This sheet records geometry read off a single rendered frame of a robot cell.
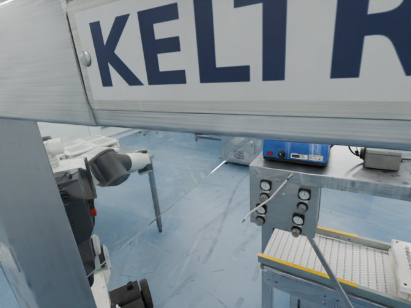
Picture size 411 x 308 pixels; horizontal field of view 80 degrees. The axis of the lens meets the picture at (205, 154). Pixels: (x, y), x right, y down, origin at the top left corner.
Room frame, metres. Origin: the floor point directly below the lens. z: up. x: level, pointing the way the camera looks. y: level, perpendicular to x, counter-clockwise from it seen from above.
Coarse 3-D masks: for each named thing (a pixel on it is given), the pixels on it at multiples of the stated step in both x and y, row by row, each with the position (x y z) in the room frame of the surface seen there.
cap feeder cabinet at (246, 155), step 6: (246, 144) 3.49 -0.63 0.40; (252, 144) 3.44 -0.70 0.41; (258, 144) 3.44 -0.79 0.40; (240, 150) 3.55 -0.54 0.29; (246, 150) 3.50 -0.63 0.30; (252, 150) 3.44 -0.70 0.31; (258, 150) 3.44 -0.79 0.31; (234, 156) 3.63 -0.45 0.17; (240, 156) 3.56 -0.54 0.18; (246, 156) 3.50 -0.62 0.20; (252, 156) 3.44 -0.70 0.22; (234, 162) 3.64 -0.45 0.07; (240, 162) 3.58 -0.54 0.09; (246, 162) 3.50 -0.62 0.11
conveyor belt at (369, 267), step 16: (272, 240) 0.90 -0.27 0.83; (288, 240) 0.89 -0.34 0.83; (304, 240) 0.88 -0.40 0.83; (320, 240) 0.87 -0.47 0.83; (336, 240) 0.86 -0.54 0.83; (272, 256) 0.80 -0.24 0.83; (288, 256) 0.80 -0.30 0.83; (304, 256) 0.79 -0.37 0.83; (336, 256) 0.77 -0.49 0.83; (352, 256) 0.77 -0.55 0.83; (368, 256) 0.76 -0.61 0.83; (384, 256) 0.75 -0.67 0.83; (336, 272) 0.70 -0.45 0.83; (352, 272) 0.69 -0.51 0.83; (368, 272) 0.69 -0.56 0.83; (384, 272) 0.68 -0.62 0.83; (384, 288) 0.61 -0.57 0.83
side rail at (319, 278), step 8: (272, 264) 0.74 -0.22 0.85; (280, 264) 0.73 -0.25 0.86; (296, 272) 0.70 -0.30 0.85; (304, 272) 0.68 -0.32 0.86; (320, 280) 0.65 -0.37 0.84; (328, 280) 0.64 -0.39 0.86; (344, 288) 0.62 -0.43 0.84; (352, 288) 0.60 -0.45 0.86; (360, 288) 0.59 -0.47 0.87; (368, 288) 0.59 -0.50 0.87; (368, 296) 0.58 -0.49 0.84; (376, 296) 0.57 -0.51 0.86; (384, 296) 0.56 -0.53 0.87; (392, 296) 0.56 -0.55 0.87; (392, 304) 0.55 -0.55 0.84; (400, 304) 0.54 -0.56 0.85; (408, 304) 0.53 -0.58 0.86
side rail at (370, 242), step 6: (324, 234) 0.89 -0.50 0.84; (330, 234) 0.88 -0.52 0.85; (336, 234) 0.87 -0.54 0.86; (342, 234) 0.86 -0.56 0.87; (348, 240) 0.84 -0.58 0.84; (354, 240) 0.83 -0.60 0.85; (360, 240) 0.82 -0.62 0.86; (366, 240) 0.81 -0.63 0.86; (372, 240) 0.81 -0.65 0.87; (378, 240) 0.80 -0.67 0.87; (372, 246) 0.80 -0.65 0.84; (378, 246) 0.79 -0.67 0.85; (384, 246) 0.78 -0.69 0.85; (390, 246) 0.77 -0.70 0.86
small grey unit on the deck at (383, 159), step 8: (360, 152) 0.69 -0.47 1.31; (368, 152) 0.66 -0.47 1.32; (376, 152) 0.65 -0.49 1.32; (384, 152) 0.64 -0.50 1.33; (392, 152) 0.63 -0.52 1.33; (400, 152) 0.62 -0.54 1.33; (368, 160) 0.66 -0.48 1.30; (376, 160) 0.65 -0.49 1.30; (384, 160) 0.64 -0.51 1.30; (392, 160) 0.63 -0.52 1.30; (400, 160) 0.62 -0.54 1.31; (376, 168) 0.65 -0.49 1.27; (384, 168) 0.64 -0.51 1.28; (392, 168) 0.63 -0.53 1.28
